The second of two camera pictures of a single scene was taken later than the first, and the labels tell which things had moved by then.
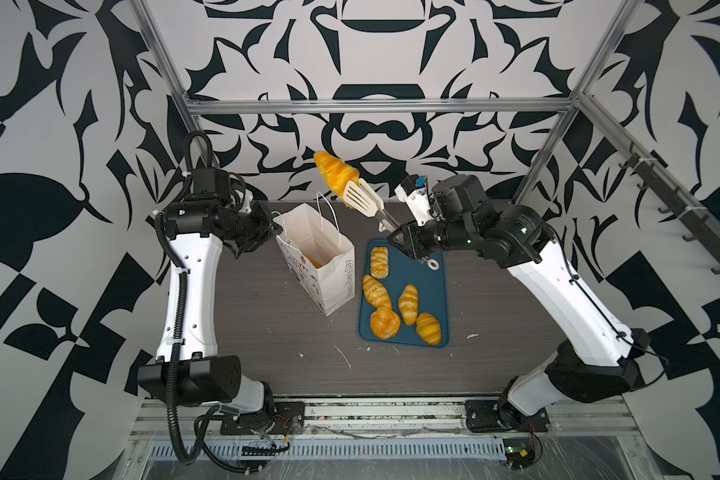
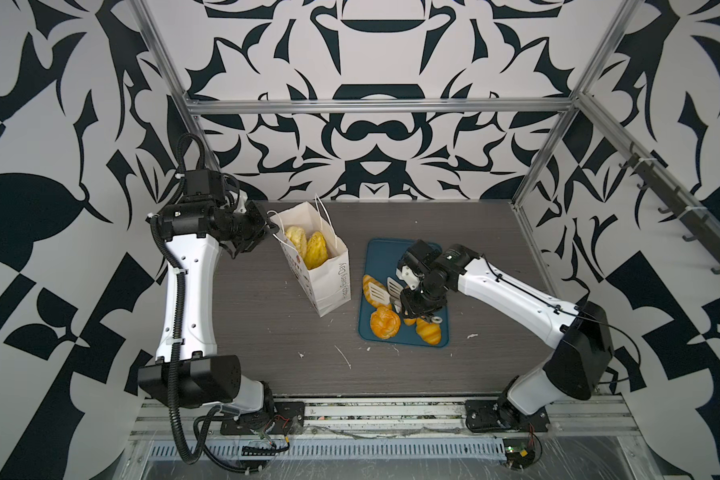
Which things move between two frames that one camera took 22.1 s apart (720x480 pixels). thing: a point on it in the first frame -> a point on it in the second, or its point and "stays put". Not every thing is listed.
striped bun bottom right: x=428 y=328 stays put
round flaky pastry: x=384 y=322 stays put
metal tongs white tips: x=359 y=196 -> x=380 y=295
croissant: x=375 y=293 stays put
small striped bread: x=379 y=262 -> x=296 y=238
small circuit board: x=519 y=452 stays put
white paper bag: x=322 y=261 stays put
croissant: x=335 y=173 -> x=317 y=250
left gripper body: x=252 y=226 stays put
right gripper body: x=437 y=235 -> x=423 y=299
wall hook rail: x=700 y=230 stays put
